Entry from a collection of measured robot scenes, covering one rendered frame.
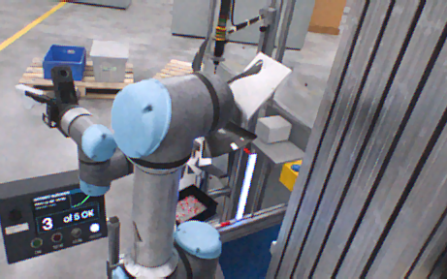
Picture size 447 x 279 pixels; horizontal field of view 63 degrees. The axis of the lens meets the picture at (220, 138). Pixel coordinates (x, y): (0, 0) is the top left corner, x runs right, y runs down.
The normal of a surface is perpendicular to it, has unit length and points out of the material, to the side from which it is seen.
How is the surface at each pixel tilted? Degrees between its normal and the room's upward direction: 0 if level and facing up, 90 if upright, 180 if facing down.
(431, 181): 90
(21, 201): 75
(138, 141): 82
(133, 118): 82
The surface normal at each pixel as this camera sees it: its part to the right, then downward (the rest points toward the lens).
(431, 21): -0.95, 0.03
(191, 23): 0.09, 0.51
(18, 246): 0.53, 0.26
